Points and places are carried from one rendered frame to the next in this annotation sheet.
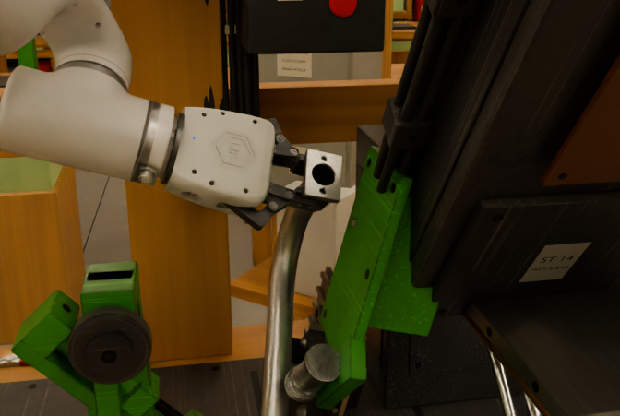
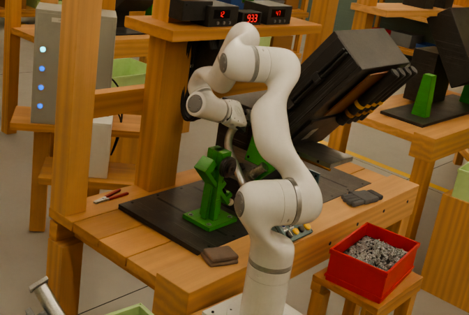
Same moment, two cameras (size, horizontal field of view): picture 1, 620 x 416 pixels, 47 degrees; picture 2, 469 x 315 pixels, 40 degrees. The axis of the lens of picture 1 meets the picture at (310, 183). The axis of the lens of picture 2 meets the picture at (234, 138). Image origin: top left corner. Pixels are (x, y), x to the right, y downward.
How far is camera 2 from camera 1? 188 cm
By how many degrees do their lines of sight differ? 39
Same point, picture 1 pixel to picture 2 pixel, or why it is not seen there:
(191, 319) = (166, 172)
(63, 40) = (200, 82)
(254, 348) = (178, 182)
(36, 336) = (211, 167)
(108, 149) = (221, 114)
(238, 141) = (237, 108)
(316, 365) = (264, 167)
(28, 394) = (135, 204)
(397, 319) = not seen: hidden behind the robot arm
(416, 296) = not seen: hidden behind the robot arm
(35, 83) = (208, 97)
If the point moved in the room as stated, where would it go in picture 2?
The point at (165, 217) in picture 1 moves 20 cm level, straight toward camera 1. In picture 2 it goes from (165, 134) to (204, 151)
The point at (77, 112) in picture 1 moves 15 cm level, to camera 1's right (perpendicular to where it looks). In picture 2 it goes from (216, 104) to (250, 101)
